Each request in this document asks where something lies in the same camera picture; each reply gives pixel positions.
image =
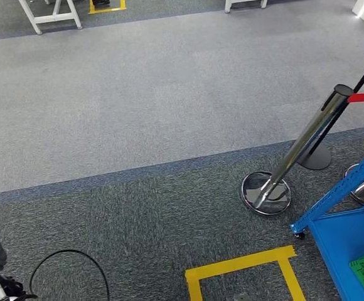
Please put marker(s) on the blue metal shelf rack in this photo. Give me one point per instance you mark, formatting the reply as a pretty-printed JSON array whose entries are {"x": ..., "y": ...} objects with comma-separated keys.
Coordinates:
[{"x": 348, "y": 232}]

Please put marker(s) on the white trestle table leg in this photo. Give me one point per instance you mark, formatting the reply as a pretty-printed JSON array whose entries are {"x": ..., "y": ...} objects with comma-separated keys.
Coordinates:
[{"x": 54, "y": 17}]

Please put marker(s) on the white furniture legs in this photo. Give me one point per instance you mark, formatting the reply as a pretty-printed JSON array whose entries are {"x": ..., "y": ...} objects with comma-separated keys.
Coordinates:
[{"x": 229, "y": 5}]

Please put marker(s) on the black barrier stanchion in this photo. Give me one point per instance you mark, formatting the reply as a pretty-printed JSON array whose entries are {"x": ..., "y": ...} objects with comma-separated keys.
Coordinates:
[{"x": 318, "y": 160}]

